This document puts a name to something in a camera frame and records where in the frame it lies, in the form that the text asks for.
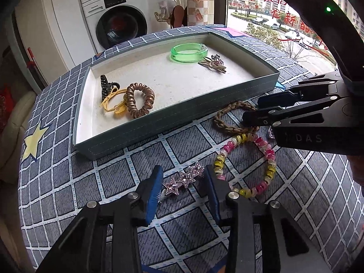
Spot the shallow grey-green tray box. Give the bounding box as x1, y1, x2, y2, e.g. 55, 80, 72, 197
73, 31, 281, 160

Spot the yellow hair tie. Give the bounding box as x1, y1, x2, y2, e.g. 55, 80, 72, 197
100, 88, 131, 116

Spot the brown spiral hair tie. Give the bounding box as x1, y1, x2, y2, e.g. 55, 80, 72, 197
125, 83, 155, 119

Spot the red patterned cushion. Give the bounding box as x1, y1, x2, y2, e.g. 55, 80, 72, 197
0, 84, 15, 133

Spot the brown round stool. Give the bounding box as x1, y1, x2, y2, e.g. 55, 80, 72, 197
170, 5, 188, 29

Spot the pink yellow spiral bracelet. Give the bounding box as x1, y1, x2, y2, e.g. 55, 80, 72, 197
214, 133, 277, 199

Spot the pink rhinestone hair clip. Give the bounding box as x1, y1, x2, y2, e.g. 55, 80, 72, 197
197, 54, 228, 74

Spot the white laundry cabinet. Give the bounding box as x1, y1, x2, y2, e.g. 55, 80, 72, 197
13, 0, 97, 73

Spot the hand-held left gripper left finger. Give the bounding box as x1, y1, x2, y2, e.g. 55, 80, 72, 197
37, 165, 164, 273

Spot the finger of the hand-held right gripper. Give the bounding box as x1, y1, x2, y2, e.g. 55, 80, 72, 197
242, 97, 364, 127
257, 72, 346, 109

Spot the pink star hair clip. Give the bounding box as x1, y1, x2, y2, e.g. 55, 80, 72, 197
159, 162, 205, 204

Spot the red hanging ornament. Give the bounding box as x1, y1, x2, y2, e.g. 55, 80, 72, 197
27, 48, 39, 76

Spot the pink checkered panel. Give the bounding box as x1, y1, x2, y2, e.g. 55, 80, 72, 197
186, 0, 216, 27

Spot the gold wire rack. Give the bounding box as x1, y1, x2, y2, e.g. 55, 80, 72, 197
154, 0, 174, 23

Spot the white washing machine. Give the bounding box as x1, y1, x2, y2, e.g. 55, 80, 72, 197
74, 0, 150, 54

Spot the grey checked tablecloth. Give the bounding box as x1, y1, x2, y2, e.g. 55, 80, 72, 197
18, 24, 364, 273

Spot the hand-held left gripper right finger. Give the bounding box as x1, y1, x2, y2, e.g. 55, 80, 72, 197
204, 165, 333, 273

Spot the cream sofa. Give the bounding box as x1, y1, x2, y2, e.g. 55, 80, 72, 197
0, 89, 39, 184

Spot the brown braided bracelet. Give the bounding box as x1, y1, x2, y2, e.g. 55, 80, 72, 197
214, 100, 259, 134

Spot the black claw hair clip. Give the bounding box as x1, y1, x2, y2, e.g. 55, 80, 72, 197
99, 74, 120, 100

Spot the green translucent bracelet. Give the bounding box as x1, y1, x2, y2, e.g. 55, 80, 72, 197
171, 42, 209, 63

